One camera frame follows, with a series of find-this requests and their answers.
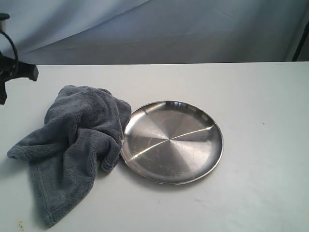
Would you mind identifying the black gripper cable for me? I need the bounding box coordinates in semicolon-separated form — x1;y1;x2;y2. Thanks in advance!
0;30;19;73

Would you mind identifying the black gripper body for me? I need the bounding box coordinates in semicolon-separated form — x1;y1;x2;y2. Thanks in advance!
0;53;18;81

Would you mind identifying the blue-grey backdrop cloth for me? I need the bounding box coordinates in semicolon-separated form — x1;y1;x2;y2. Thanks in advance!
0;0;309;65

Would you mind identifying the round stainless steel plate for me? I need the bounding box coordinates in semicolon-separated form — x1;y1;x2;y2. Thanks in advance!
121;101;224;185

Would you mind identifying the grey fleece towel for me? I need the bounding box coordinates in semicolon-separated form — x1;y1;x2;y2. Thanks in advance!
7;85;131;228

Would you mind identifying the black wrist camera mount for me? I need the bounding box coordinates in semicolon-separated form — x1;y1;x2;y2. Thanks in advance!
0;13;10;31

